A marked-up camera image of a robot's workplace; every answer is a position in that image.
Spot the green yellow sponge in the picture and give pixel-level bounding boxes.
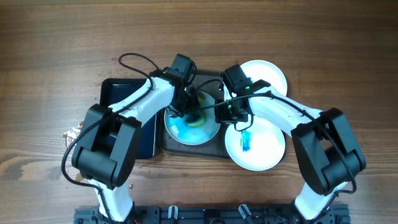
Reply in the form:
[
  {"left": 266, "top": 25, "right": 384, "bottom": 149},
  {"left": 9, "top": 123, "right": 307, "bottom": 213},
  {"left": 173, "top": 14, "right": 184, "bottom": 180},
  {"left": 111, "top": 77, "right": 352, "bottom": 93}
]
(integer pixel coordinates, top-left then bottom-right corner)
[{"left": 185, "top": 92, "right": 206, "bottom": 128}]

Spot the white plate with blue water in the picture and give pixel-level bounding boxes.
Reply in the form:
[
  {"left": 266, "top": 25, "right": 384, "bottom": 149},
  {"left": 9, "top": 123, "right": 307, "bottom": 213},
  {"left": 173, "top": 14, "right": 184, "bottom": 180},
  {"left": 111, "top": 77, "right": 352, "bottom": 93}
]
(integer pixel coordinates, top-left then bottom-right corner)
[{"left": 164, "top": 108, "right": 221, "bottom": 146}]

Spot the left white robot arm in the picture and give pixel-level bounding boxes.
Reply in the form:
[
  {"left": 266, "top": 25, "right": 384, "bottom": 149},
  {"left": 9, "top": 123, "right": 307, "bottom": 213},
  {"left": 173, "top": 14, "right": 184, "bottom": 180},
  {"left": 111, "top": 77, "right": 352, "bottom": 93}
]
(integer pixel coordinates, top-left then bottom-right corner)
[{"left": 65, "top": 77, "right": 199, "bottom": 223}]

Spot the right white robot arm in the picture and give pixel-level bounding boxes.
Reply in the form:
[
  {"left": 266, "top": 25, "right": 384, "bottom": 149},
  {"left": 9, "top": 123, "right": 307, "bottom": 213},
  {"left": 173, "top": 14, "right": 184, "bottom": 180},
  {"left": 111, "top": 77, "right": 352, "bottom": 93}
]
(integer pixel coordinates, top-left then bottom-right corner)
[{"left": 215, "top": 87, "right": 366, "bottom": 223}]

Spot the dark grey serving tray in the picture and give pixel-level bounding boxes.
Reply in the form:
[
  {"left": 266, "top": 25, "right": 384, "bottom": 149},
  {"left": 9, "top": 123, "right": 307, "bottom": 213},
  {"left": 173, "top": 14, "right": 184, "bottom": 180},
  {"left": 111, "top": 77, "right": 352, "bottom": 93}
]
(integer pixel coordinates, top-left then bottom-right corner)
[{"left": 157, "top": 70, "right": 230, "bottom": 159}]

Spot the dark blue water tray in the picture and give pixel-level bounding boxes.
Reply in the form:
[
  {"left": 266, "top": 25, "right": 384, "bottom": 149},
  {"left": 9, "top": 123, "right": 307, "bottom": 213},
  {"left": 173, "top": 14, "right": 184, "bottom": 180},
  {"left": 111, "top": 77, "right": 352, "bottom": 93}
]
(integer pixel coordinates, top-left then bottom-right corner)
[{"left": 99, "top": 78, "right": 159, "bottom": 159}]

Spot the white plate with blue stain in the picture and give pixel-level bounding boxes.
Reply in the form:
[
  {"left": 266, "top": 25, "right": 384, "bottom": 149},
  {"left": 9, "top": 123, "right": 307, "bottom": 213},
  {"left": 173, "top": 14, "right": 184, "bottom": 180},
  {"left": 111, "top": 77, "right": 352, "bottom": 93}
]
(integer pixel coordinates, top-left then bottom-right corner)
[{"left": 224, "top": 116, "right": 285, "bottom": 171}]

